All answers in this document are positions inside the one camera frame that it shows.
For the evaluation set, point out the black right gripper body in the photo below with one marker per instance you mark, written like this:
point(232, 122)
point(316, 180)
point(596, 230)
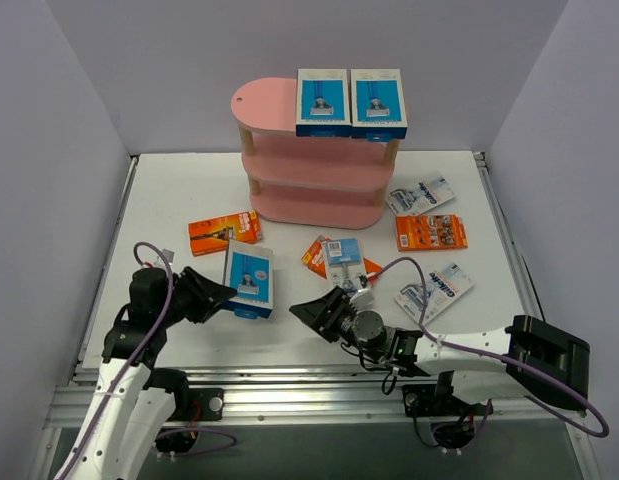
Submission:
point(334, 316)

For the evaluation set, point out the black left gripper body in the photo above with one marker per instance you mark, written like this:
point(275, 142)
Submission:
point(190, 295)

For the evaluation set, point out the blue Harry's box front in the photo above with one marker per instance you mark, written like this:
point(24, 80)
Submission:
point(322, 103)

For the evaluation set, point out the blue Harry's razor box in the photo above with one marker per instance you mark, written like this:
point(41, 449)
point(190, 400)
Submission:
point(378, 109)

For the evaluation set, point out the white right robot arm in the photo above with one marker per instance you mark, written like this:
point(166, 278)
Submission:
point(528, 358)

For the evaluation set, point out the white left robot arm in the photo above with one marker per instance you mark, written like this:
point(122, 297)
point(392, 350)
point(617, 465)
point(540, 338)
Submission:
point(133, 398)

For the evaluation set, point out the pink three-tier shelf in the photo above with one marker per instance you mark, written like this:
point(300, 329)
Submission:
point(321, 181)

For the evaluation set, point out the orange Gillette box centre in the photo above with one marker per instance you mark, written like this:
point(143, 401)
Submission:
point(313, 259)

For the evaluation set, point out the clear blister razor pack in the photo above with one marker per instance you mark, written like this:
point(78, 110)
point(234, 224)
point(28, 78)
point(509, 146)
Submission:
point(344, 264)

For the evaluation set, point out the orange Gillette Fusion box left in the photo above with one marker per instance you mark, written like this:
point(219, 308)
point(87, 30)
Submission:
point(213, 235)

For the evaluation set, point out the white Gillette pack lower right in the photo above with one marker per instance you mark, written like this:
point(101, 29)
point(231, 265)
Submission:
point(443, 287)

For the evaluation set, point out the white gillette pack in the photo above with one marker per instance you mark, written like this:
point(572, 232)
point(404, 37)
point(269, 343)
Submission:
point(421, 196)
point(443, 287)

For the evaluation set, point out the orange razor cartridge box right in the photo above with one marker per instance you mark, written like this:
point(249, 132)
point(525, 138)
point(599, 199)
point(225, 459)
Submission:
point(430, 233)

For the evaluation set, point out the white Gillette pack upper right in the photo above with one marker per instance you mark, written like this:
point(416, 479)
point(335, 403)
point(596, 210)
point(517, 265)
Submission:
point(421, 196)

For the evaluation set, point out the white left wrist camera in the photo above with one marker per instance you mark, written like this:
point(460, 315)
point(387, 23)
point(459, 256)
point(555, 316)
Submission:
point(163, 261)

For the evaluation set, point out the aluminium front rail frame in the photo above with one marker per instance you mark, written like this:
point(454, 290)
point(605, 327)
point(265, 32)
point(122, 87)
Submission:
point(277, 370)

